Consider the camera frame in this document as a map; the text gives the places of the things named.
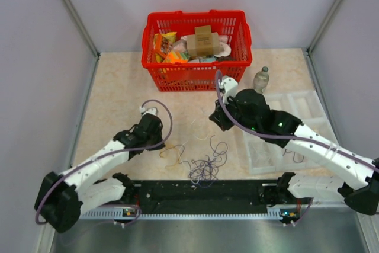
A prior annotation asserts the pink white plush item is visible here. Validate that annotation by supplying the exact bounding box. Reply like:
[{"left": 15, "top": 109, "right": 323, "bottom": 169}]
[{"left": 214, "top": 35, "right": 232, "bottom": 57}]

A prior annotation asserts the white slotted cable duct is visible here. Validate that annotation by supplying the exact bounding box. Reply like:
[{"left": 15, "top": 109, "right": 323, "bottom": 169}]
[{"left": 79, "top": 207, "right": 300, "bottom": 220}]

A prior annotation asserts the orange snack packet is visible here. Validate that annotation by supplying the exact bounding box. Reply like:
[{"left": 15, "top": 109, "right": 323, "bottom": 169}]
[{"left": 153, "top": 32, "right": 176, "bottom": 63}]

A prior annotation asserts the white thin wire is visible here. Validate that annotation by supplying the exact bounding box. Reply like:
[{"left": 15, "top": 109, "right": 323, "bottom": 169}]
[{"left": 180, "top": 107, "right": 213, "bottom": 153}]

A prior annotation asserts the red plastic shopping basket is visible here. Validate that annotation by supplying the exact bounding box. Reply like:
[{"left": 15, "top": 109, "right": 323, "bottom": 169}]
[{"left": 142, "top": 10, "right": 253, "bottom": 92}]

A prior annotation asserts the clear plastic bottle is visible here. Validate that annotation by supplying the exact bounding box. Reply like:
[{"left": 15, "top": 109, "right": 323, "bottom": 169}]
[{"left": 253, "top": 66, "right": 269, "bottom": 94}]

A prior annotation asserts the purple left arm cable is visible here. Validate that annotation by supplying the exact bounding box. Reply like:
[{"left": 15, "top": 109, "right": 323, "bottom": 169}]
[{"left": 34, "top": 98, "right": 174, "bottom": 225}]

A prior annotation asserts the brown cardboard box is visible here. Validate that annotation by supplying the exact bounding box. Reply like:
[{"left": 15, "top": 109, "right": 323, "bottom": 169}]
[{"left": 186, "top": 25, "right": 220, "bottom": 57}]

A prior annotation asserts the white compartment tray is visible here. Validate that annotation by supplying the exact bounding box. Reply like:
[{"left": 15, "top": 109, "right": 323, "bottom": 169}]
[{"left": 242, "top": 89, "right": 342, "bottom": 175}]

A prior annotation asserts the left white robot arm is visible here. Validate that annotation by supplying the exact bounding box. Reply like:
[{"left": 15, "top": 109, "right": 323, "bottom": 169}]
[{"left": 34, "top": 107, "right": 165, "bottom": 233}]

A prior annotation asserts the orange sponge pack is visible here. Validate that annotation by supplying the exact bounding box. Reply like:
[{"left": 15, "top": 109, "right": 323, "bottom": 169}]
[{"left": 163, "top": 50, "right": 190, "bottom": 64}]

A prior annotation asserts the yellow thin wire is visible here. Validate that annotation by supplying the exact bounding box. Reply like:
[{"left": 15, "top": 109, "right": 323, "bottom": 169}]
[{"left": 159, "top": 143, "right": 186, "bottom": 168}]

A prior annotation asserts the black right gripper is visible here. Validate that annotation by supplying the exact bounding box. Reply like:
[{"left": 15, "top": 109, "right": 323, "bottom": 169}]
[{"left": 210, "top": 93, "right": 259, "bottom": 132}]

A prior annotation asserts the dark purple wire in tray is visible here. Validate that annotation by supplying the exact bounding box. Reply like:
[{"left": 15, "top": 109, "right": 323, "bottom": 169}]
[{"left": 282, "top": 149, "right": 304, "bottom": 164}]

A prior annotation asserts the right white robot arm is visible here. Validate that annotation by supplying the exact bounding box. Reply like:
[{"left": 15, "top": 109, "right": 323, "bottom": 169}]
[{"left": 210, "top": 71, "right": 378, "bottom": 216}]

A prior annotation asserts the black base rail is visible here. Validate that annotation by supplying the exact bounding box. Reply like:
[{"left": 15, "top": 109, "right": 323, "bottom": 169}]
[{"left": 100, "top": 171, "right": 314, "bottom": 215}]

